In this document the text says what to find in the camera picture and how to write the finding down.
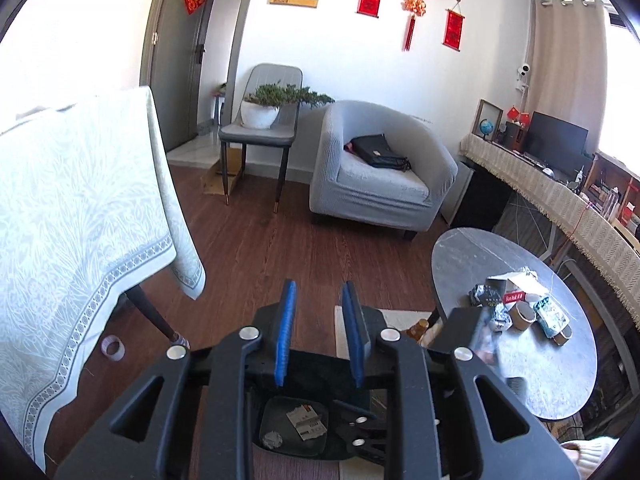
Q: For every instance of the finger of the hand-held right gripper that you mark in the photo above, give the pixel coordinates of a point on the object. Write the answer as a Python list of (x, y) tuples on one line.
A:
[(365, 444), (357, 417)]

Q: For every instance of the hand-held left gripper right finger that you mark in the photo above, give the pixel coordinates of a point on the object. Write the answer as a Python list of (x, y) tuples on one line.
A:
[(356, 340)]

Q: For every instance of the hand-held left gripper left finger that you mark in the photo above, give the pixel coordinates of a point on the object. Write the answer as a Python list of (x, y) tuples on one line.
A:
[(281, 340)]

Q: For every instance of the dark wrapper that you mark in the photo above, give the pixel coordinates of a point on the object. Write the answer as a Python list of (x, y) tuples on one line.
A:
[(484, 296)]

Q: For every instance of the dark green trash bin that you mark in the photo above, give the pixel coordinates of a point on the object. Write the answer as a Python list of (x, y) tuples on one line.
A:
[(320, 385)]

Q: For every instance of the white printed paper carton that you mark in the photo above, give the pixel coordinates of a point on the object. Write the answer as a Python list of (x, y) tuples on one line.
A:
[(306, 421)]

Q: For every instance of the red small carton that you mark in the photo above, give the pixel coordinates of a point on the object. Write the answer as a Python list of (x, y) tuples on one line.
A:
[(514, 297)]

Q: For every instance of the brown cardboard roll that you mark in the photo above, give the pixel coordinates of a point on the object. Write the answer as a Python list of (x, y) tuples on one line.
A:
[(562, 336), (522, 315)]

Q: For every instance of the white cardboard box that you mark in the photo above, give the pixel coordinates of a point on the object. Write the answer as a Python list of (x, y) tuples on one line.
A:
[(520, 280)]

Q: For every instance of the teal printed packet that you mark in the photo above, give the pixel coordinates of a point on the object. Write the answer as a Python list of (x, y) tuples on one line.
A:
[(550, 316)]

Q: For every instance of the small grey paper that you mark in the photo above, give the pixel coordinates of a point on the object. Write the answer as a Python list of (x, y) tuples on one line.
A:
[(272, 440)]

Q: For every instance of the white rug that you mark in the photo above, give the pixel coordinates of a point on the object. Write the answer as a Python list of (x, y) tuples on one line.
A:
[(397, 317)]

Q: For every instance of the brown bottle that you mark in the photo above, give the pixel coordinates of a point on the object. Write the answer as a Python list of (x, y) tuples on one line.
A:
[(417, 331)]

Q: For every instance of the round grey marble table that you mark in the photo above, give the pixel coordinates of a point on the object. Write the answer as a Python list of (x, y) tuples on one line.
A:
[(470, 260)]

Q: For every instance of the white cabinet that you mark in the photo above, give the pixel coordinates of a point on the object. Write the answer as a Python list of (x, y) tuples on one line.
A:
[(457, 195)]

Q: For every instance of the grey armchair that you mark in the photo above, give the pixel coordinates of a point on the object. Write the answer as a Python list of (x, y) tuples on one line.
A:
[(380, 195)]

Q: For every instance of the desk with beige fringed cloth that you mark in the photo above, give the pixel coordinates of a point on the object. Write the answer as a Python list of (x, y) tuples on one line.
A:
[(565, 205)]

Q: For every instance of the clear tape roll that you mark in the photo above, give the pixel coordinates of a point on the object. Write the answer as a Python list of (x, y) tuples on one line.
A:
[(113, 348)]

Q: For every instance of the flat cardboard box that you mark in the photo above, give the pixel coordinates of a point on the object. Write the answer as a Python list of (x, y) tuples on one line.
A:
[(220, 180)]

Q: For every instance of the black handbag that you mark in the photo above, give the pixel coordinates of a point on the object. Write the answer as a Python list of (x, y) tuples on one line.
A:
[(380, 152)]

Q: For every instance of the brown wooden speaker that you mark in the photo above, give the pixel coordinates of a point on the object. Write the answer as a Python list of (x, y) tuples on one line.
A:
[(514, 136)]

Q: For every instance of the wooden bookshelf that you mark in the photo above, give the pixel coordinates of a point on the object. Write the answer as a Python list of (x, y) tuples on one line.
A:
[(612, 190)]

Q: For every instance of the small blue globe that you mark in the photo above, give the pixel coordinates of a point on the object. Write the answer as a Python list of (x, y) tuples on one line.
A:
[(484, 127)]

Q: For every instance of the grey dining chair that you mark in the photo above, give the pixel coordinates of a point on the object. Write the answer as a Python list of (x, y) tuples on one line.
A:
[(260, 135)]

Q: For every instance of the black monitor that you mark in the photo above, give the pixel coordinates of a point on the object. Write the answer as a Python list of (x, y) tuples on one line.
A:
[(557, 140)]

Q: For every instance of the small red desk ornaments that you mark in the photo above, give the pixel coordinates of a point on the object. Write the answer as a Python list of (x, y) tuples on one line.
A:
[(517, 116)]

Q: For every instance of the potted plant in white pot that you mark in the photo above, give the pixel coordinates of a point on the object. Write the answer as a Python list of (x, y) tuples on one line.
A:
[(260, 112)]

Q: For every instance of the white patterned tablecloth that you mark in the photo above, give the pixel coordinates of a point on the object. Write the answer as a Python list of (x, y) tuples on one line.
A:
[(75, 220)]

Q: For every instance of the beige curtain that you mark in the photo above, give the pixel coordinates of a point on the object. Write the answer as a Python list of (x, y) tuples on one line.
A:
[(565, 70)]

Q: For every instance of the grey door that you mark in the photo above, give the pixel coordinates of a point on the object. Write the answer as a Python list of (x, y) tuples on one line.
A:
[(177, 70)]

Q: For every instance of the wooden picture frame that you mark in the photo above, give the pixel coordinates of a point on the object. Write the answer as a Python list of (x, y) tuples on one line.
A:
[(492, 110)]

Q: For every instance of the white security camera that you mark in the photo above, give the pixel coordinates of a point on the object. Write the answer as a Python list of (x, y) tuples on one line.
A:
[(523, 72)]

